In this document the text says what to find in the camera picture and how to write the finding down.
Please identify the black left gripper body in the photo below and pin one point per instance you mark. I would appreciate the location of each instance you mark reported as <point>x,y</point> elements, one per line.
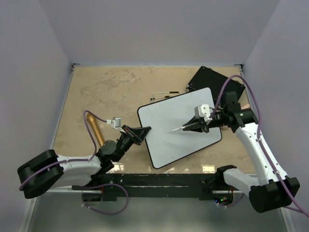
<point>125,141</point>

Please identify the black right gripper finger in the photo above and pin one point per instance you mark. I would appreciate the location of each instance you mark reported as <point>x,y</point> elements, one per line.
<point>196,127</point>
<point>191,121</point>

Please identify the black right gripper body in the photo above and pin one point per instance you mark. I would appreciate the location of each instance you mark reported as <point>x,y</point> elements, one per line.
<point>218,120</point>

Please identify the white green whiteboard marker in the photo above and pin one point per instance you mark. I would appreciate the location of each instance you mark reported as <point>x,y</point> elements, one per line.
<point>179,129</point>

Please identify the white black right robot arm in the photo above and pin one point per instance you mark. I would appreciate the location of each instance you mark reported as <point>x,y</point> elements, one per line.
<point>272,188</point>

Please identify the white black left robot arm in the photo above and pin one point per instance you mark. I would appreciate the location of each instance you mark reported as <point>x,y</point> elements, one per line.
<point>48,170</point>

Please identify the pink beige cylinder toy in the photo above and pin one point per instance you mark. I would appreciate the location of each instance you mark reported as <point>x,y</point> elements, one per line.
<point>247,106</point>

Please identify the gold toy microphone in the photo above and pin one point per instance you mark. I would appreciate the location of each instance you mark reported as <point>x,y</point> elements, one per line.
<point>95,128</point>

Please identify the black ribbed board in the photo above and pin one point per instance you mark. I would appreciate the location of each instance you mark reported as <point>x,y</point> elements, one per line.
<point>206,77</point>

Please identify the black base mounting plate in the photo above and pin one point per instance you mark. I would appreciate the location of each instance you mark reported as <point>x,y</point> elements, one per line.
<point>201,186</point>

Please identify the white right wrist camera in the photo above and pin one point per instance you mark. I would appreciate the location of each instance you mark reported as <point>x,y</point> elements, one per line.
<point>203,112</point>

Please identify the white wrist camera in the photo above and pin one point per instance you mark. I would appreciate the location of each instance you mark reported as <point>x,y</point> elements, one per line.
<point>203,112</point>
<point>115,123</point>

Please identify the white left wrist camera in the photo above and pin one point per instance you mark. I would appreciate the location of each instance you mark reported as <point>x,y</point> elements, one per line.
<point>115,123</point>

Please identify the black wire whiteboard stand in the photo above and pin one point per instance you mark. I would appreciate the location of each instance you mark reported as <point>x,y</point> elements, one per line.
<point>162,95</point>

